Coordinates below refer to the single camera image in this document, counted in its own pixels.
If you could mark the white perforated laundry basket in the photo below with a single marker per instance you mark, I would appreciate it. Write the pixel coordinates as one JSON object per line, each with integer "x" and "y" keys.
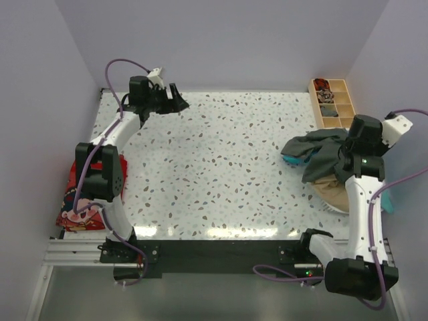
{"x": 334, "y": 207}

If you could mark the teal t shirt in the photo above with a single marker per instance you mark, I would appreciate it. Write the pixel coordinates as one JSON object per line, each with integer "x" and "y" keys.
{"x": 298, "y": 156}

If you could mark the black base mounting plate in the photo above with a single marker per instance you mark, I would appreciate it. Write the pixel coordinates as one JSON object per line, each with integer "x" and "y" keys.
{"x": 155, "y": 258}

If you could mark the patterned rolled socks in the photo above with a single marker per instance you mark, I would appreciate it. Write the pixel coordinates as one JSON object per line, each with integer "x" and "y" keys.
{"x": 325, "y": 97}

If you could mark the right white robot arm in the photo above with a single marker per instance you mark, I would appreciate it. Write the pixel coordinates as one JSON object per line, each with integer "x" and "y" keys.
{"x": 361, "y": 270}

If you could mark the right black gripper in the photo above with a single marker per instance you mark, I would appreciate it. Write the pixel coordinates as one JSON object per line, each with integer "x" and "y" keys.
{"x": 383, "y": 148}

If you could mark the red black rolled socks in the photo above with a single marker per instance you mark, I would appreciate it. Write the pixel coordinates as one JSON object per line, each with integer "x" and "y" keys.
{"x": 321, "y": 84}

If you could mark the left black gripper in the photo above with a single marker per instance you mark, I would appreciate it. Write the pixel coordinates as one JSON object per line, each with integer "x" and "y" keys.
{"x": 175, "y": 105}

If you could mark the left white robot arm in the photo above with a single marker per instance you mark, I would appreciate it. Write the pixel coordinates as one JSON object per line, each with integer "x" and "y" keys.
{"x": 99, "y": 175}

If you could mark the wooden compartment organizer box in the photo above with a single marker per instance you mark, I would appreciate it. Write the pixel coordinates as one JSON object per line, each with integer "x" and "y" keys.
{"x": 342, "y": 102}

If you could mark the beige t shirt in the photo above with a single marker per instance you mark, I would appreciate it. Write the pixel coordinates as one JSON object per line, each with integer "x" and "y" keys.
{"x": 330, "y": 189}

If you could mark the dark grey t shirt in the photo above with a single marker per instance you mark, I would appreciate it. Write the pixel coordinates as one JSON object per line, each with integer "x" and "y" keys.
{"x": 325, "y": 161}

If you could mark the grey rolled socks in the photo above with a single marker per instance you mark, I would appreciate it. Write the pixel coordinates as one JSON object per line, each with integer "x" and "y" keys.
{"x": 327, "y": 110}

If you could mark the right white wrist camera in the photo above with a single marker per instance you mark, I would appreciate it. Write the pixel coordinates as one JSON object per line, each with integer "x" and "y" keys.
{"x": 393, "y": 128}

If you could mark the aluminium rail frame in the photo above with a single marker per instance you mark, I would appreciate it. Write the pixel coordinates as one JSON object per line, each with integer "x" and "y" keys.
{"x": 62, "y": 253}

